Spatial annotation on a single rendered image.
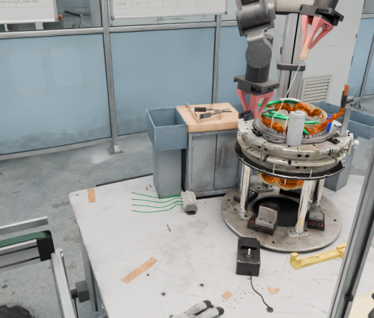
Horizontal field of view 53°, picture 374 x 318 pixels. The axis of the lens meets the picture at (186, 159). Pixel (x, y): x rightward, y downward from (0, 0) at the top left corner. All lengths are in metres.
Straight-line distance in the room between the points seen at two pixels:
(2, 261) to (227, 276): 0.68
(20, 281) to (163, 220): 1.22
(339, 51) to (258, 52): 2.91
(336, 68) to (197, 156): 2.67
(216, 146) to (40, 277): 1.37
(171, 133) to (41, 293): 1.28
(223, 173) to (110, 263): 0.50
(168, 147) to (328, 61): 2.65
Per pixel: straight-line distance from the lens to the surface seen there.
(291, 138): 1.02
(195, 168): 1.28
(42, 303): 2.14
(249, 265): 1.04
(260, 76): 0.94
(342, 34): 3.71
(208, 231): 1.19
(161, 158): 1.26
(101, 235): 1.20
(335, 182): 1.48
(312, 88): 3.63
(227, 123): 1.23
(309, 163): 1.03
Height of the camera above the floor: 1.52
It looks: 27 degrees down
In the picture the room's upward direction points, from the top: 1 degrees clockwise
